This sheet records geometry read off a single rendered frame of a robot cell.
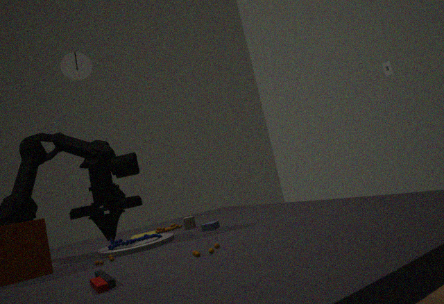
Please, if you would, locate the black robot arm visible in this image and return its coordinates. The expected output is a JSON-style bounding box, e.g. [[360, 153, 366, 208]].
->
[[0, 133, 139, 227]]

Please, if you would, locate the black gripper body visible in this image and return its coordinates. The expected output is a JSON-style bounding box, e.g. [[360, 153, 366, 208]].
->
[[69, 180, 142, 220]]

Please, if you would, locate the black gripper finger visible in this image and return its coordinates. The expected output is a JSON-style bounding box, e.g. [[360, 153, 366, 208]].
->
[[89, 214, 111, 241], [105, 210, 125, 240]]

